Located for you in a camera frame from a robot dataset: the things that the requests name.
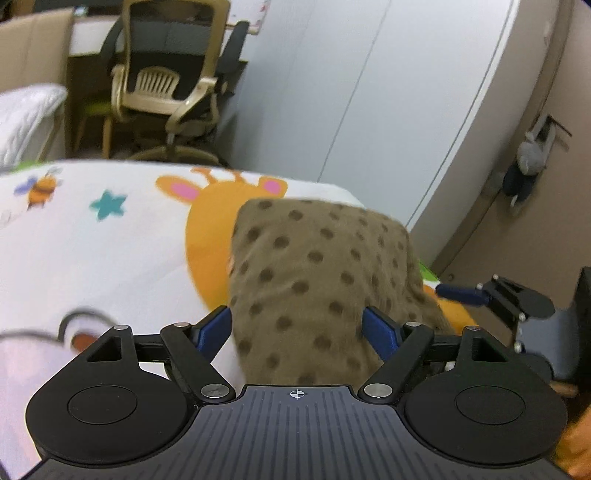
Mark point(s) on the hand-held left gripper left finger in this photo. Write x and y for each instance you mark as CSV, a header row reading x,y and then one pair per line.
x,y
214,330

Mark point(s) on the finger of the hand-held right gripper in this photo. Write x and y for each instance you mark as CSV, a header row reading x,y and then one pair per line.
x,y
461,294

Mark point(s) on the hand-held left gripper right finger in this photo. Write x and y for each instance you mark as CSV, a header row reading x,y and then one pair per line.
x,y
381,333

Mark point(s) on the brown polka dot sweater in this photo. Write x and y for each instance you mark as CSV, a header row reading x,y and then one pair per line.
x,y
314,277

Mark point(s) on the cartoon printed blanket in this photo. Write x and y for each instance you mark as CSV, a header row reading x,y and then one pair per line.
x,y
115,258

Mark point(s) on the grey plush toy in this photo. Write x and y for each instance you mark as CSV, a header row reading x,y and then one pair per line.
x,y
533,157

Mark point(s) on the white wardrobe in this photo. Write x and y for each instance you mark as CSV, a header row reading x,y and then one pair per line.
x,y
369,92

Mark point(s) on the green stool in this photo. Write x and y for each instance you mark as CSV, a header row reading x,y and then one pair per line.
x,y
94,110

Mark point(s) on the white quilted bed cover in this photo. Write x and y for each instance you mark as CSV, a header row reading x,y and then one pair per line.
x,y
27,115

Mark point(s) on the beige mesh office chair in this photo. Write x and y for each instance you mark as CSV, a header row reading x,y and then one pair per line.
x,y
161,46

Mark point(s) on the white desk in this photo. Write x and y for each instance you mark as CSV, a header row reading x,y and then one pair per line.
x,y
92,39

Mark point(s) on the beige bed headboard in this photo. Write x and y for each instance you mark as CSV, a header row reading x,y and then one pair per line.
x,y
37,50

